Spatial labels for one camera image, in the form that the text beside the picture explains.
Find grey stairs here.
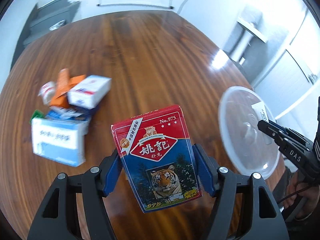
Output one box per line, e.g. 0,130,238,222
11,0,82,63

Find white box red blue print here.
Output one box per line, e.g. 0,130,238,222
68,75,112,109

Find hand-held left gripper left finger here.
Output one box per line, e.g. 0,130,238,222
27,149,123,240

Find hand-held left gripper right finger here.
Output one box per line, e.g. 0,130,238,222
192,144,289,240

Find large white blue medicine box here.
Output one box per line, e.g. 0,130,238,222
31,117,88,167

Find green packet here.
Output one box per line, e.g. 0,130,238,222
31,109,45,121

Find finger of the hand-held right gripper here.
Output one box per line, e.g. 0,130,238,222
257,120,285,144
269,121,312,152

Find blue foil packet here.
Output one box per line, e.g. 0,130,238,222
47,107,66,120
64,109,91,123

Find person's right hand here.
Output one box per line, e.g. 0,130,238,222
287,172,320,220

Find white red packet zip bag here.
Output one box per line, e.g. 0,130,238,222
38,81,58,105

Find red blue playing card box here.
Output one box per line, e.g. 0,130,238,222
111,104,203,213

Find wooden desk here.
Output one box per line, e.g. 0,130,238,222
0,14,288,240

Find small orange block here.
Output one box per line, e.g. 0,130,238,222
69,75,87,87
49,94,69,108

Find orange strip packet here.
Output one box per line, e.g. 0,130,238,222
55,68,71,98

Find clear plastic bag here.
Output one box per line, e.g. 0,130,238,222
49,20,67,32

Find white door panel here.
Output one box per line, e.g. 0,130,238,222
251,12,320,120

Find clear plastic bowl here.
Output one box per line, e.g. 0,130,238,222
217,86,282,180

